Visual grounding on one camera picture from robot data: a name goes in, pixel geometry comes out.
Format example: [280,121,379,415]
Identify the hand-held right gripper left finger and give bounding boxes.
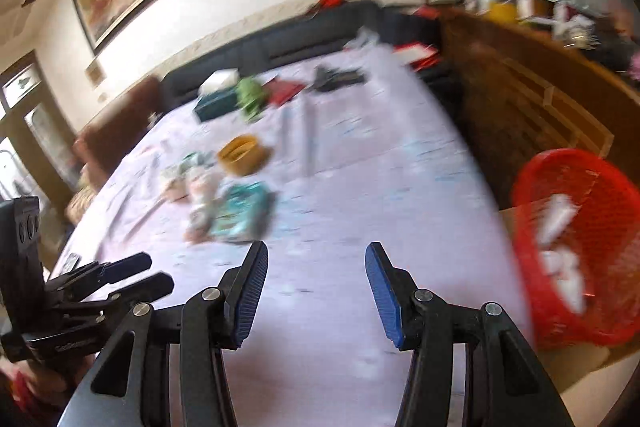
[62,239,269,427]

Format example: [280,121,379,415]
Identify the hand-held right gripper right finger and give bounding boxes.
[365,242,576,427]

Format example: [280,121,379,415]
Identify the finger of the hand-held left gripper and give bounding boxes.
[52,272,175,315]
[46,252,153,295]

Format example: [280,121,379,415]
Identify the red plastic basket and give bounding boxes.
[510,148,640,350]

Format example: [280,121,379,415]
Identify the person's left forearm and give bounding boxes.
[0,357,76,427]

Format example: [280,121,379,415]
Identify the teal printed packet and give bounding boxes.
[210,181,277,244]

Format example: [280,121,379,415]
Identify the crumpled white red wrapper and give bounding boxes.
[160,152,226,244]

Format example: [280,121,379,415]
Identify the brown armchair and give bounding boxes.
[72,74,166,192]

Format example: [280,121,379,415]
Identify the glazed door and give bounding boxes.
[0,49,83,228]

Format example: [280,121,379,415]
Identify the yellow bowl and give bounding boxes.
[217,134,273,176]

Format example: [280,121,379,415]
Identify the clear plastic tubes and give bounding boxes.
[279,99,321,178]

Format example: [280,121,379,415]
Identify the crumpled white paper wads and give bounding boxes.
[535,194,588,314]

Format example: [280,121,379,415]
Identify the dark green tissue box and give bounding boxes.
[194,69,241,122]

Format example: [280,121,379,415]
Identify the green plastic bag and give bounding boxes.
[235,77,268,124]

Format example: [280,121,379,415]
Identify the flat red packet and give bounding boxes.
[265,78,308,108]

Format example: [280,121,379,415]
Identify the black remote control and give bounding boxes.
[312,64,368,94]

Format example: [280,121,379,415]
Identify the wooden sideboard cabinet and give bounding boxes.
[400,0,640,212]

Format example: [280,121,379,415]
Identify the red flat box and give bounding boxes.
[392,42,442,70]

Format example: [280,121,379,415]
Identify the black sofa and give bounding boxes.
[160,0,448,114]

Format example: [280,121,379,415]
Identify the yellow container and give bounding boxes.
[489,2,518,24]

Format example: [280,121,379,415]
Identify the wooden cabinet with clutter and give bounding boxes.
[427,0,640,80]

